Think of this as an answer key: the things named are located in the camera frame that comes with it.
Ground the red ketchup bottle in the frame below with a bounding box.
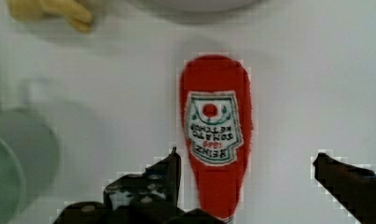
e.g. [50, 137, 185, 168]
[179, 55, 254, 224]

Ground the lilac round plate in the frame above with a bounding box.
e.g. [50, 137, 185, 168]
[132, 0, 260, 12]

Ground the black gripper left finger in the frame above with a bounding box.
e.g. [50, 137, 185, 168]
[103, 147, 181, 210]

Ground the green strainer basket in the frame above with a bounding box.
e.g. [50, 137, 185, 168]
[0, 139, 22, 224]

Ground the yellow banana toy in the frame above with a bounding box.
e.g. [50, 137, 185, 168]
[6, 0, 93, 33]

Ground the green cup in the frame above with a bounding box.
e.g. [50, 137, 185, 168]
[0, 103, 60, 202]

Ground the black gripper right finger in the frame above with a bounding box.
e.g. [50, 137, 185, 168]
[313, 153, 376, 224]

